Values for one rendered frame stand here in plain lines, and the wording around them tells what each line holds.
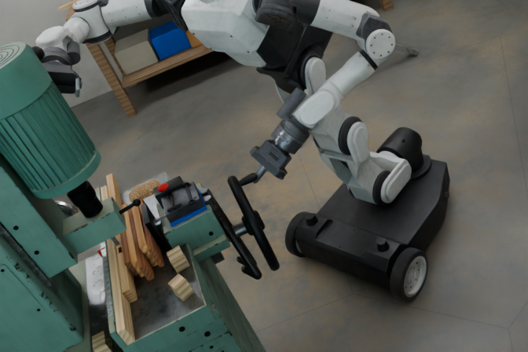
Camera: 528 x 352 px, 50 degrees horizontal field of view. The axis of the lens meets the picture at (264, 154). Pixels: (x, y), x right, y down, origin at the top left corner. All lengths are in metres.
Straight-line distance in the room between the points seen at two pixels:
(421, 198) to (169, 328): 1.38
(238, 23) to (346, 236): 1.11
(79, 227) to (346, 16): 0.85
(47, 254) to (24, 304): 0.13
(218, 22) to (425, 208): 1.22
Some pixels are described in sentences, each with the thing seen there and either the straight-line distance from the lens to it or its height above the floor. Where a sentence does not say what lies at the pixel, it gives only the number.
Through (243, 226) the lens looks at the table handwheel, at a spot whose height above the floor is 0.82.
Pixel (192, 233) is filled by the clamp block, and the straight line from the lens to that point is 1.47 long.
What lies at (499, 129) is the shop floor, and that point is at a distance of 2.98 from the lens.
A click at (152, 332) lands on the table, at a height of 0.90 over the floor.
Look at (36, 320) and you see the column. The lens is 1.53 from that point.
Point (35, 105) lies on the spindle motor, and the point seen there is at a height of 1.40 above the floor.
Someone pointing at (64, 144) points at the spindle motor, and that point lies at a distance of 1.29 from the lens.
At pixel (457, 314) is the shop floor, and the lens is 2.24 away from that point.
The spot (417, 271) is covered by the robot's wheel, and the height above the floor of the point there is 0.08.
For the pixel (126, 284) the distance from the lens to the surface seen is 1.42.
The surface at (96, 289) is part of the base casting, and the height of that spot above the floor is 0.80.
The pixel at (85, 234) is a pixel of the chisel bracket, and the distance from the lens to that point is 1.46.
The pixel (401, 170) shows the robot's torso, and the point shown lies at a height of 0.32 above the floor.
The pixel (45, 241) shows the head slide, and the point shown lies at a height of 1.10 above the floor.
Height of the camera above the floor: 1.82
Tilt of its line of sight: 34 degrees down
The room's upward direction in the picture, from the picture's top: 24 degrees counter-clockwise
